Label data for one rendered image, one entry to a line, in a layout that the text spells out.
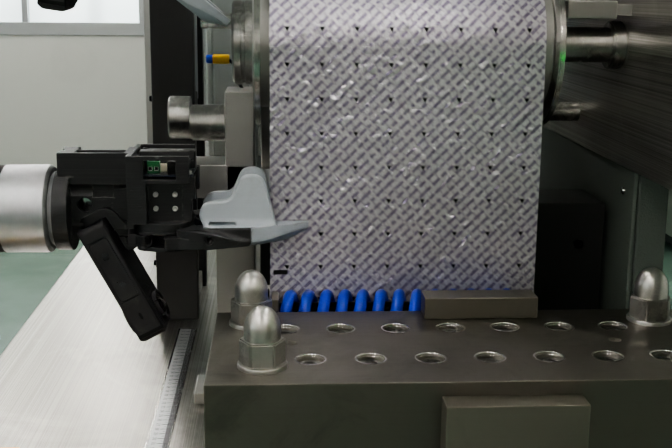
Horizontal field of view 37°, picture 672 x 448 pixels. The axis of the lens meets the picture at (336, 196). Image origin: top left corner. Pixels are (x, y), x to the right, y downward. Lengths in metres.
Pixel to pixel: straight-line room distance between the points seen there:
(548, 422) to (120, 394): 0.48
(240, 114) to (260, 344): 0.28
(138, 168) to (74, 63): 5.72
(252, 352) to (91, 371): 0.41
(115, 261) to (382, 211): 0.23
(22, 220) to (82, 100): 5.71
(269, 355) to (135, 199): 0.20
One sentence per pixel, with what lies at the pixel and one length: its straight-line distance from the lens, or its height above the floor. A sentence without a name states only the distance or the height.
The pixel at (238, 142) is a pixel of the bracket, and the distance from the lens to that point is 0.93.
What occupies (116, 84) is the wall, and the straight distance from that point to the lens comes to 6.52.
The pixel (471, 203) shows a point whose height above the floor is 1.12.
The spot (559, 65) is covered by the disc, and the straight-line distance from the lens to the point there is 0.88.
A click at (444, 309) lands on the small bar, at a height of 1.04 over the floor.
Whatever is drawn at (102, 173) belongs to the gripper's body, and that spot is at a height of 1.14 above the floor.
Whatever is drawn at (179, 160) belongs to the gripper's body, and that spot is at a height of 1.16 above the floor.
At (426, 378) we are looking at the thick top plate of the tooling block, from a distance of 0.72.
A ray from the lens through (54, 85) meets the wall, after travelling 6.59.
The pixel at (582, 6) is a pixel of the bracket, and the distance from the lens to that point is 0.93.
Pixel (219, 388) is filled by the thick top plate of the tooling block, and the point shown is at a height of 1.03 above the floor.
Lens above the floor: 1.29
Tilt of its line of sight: 11 degrees down
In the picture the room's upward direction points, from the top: 1 degrees clockwise
